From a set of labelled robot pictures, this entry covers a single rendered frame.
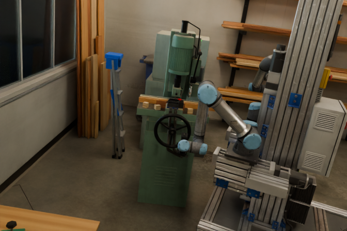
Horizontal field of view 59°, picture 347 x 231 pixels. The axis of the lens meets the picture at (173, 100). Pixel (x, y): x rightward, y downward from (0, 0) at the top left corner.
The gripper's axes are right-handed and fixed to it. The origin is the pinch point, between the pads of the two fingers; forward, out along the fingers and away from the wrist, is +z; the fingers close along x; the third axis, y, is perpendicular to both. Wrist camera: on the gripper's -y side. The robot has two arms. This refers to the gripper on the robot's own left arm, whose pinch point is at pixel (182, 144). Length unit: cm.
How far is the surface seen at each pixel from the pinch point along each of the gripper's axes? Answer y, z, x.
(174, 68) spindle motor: -60, 4, -16
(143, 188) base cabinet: 41, 48, -27
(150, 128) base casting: -10.1, 19.5, -28.4
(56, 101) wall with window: -30, 104, -145
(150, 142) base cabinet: 0.9, 25.7, -26.4
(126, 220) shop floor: 67, 32, -35
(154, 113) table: -22.3, 13.0, -26.3
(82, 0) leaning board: -143, 79, -133
